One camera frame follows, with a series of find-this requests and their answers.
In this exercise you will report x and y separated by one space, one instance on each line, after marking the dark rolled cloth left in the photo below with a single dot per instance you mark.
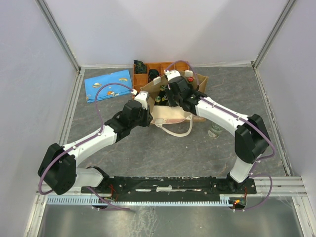
139 67

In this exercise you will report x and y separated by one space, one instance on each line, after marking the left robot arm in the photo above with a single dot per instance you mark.
59 168

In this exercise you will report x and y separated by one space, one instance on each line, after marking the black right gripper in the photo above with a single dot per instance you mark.
168 92

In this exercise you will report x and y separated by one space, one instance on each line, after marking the dark rolled cloth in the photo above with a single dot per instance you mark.
139 67
152 74

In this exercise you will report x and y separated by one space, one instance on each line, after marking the dark rolled cloth middle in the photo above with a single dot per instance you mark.
152 74

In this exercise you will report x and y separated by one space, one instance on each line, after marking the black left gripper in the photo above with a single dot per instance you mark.
148 118

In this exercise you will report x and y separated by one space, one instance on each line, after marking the Perrier bottle rear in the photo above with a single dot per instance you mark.
162 93

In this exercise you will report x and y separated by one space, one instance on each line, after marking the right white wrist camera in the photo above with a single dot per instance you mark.
171 74

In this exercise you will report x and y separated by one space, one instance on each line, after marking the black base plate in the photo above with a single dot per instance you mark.
168 189

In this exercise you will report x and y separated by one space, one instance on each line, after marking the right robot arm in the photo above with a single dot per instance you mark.
249 132

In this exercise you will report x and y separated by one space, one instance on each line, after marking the burlap canvas tote bag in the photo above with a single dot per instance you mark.
165 114

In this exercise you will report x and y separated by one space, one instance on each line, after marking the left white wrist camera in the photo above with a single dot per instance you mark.
141 97

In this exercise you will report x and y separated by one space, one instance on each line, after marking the Coca-Cola glass bottle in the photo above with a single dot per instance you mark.
191 81

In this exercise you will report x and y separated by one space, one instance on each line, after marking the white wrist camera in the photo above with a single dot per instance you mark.
171 74
141 97

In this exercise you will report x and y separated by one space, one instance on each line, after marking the wooden compartment tray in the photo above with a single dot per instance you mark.
140 80

